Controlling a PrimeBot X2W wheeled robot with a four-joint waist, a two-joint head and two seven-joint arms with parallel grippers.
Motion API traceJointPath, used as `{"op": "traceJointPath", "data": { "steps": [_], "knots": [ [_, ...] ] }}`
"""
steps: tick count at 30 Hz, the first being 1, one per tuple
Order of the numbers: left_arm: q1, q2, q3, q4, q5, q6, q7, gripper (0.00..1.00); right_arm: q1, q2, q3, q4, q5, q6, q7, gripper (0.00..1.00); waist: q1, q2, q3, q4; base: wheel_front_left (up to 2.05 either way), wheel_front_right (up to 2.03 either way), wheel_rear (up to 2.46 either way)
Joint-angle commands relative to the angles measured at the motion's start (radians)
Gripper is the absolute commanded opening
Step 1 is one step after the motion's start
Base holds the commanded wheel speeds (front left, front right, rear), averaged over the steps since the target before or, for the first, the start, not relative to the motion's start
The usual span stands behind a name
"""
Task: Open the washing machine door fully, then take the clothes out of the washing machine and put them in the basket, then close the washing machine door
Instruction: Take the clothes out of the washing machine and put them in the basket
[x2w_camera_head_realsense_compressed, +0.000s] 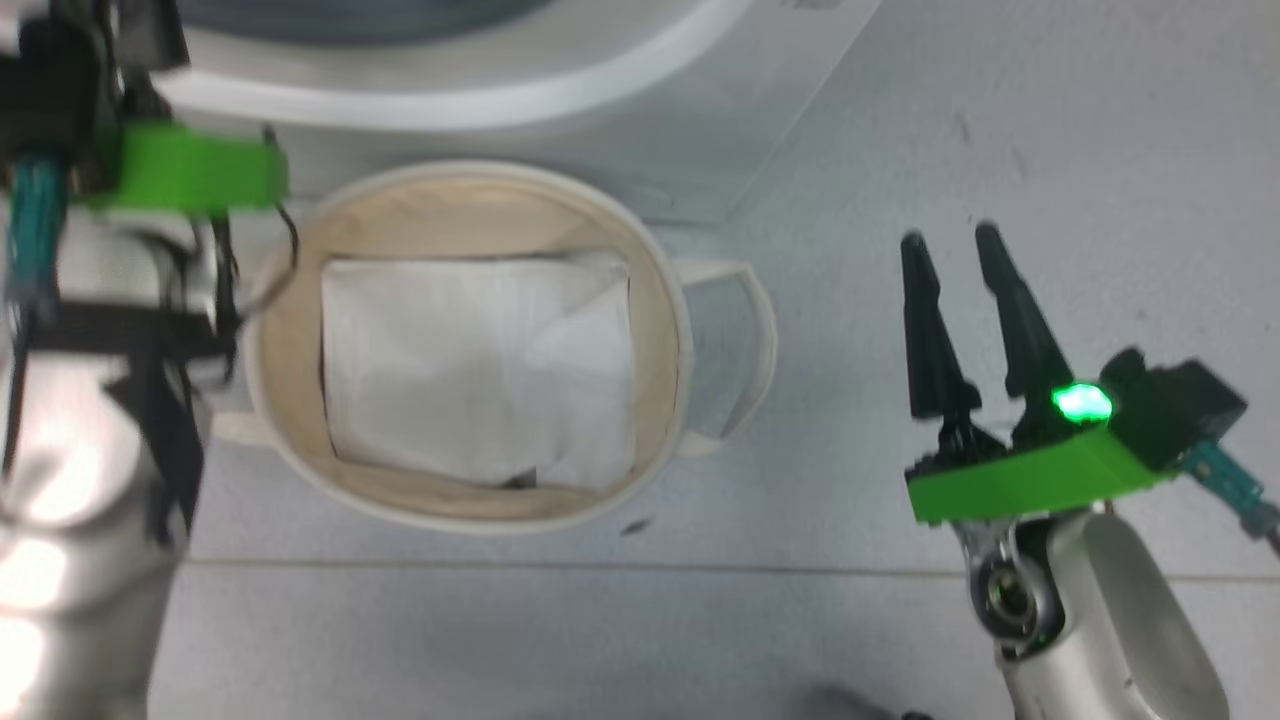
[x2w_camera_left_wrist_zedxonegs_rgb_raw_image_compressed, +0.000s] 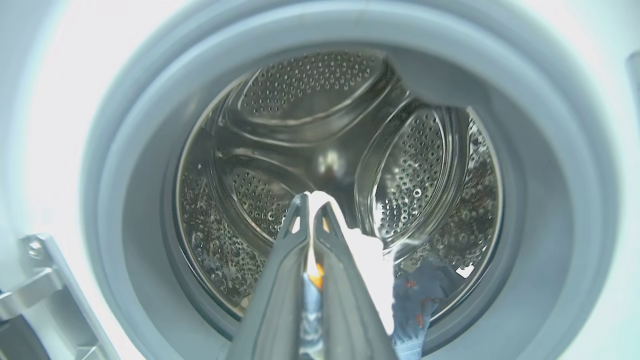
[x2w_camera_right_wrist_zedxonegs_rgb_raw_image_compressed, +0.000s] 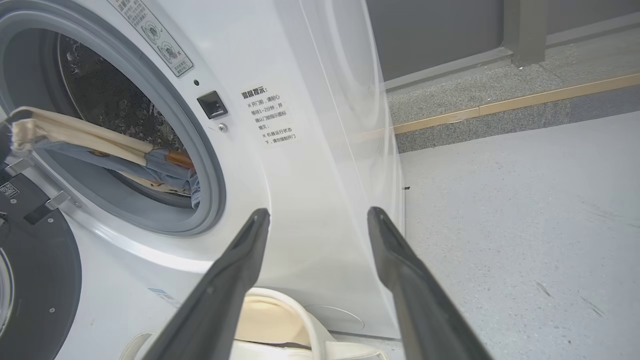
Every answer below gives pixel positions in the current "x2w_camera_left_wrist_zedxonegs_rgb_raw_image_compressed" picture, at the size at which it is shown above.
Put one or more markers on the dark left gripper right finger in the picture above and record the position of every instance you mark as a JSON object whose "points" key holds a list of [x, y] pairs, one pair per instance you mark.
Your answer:
{"points": [[345, 300]]}

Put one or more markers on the grey rubber door gasket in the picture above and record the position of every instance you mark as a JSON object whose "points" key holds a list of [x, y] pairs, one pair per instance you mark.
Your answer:
{"points": [[550, 200]]}

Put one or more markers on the metal door hinge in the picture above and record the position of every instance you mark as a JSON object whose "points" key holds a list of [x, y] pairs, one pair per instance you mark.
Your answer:
{"points": [[45, 280]]}

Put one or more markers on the colourful printed garment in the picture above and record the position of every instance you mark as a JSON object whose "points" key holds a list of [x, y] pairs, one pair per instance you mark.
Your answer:
{"points": [[370, 260]]}

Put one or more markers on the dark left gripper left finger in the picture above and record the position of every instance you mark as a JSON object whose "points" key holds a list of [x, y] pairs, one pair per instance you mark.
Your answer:
{"points": [[275, 300]]}

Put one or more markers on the stainless steel washing machine drum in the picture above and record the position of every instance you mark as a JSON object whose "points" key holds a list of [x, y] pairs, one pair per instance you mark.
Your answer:
{"points": [[300, 100]]}

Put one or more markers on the white washing machine body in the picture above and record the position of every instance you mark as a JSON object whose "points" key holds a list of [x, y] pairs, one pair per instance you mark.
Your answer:
{"points": [[50, 125]]}

